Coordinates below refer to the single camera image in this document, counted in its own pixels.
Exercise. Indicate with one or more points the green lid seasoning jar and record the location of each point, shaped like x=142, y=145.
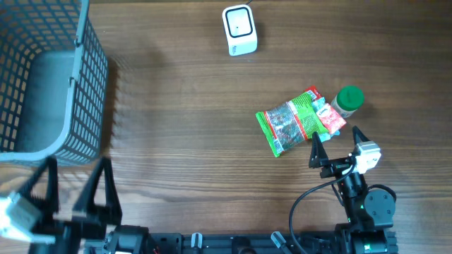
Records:
x=348, y=100

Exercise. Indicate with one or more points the green Haribo candy bag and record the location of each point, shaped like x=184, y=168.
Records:
x=290, y=123

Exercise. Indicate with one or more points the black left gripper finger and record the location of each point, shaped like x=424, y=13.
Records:
x=50, y=203
x=86, y=201

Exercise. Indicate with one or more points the teal snack packet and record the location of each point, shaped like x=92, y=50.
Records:
x=317, y=105

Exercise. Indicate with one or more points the white barcode scanner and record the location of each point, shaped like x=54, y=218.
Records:
x=240, y=30

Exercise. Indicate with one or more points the red stick sachet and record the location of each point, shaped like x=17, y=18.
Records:
x=314, y=93

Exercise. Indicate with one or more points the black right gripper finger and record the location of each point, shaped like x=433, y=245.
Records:
x=358, y=136
x=318, y=157

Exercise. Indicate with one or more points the red tissue pack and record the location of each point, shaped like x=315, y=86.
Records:
x=330, y=118

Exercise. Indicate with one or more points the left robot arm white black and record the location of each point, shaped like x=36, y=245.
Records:
x=98, y=202

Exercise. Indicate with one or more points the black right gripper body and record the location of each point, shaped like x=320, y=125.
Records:
x=340, y=166

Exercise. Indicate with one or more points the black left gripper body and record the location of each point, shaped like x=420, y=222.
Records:
x=70, y=220

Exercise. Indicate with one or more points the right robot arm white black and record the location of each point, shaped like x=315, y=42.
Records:
x=369, y=209

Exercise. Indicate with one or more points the grey plastic mesh basket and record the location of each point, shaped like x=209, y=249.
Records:
x=53, y=82

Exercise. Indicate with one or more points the black mounting rail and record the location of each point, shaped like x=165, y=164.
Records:
x=247, y=242

